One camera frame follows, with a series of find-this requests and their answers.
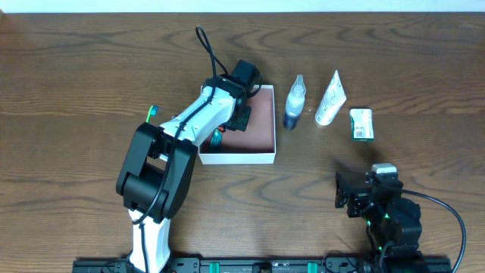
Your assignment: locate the red green toothpaste tube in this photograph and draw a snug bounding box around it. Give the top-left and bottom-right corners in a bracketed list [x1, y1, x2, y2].
[209, 127, 225, 152]

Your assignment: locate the white box with pink interior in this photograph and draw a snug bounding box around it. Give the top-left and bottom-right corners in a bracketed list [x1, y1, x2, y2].
[199, 85, 276, 165]

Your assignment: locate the green and white small packet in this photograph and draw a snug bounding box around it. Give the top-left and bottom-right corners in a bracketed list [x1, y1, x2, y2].
[349, 108, 374, 142]

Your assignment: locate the green toothbrush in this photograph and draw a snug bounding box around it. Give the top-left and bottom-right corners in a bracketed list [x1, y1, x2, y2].
[145, 105, 158, 123]

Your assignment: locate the white cream tube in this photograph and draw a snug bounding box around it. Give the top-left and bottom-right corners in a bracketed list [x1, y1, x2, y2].
[314, 70, 346, 127]

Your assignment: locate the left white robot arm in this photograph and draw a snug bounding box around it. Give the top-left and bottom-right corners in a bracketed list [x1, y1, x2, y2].
[116, 74, 260, 272]

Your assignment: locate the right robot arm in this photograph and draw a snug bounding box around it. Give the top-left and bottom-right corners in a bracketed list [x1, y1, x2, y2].
[335, 166, 430, 272]

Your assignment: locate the clear spray bottle dark liquid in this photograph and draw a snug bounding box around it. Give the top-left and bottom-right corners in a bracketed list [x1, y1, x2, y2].
[283, 74, 306, 130]

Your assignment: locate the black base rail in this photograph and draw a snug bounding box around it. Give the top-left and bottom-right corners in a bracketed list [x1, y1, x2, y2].
[71, 256, 452, 273]

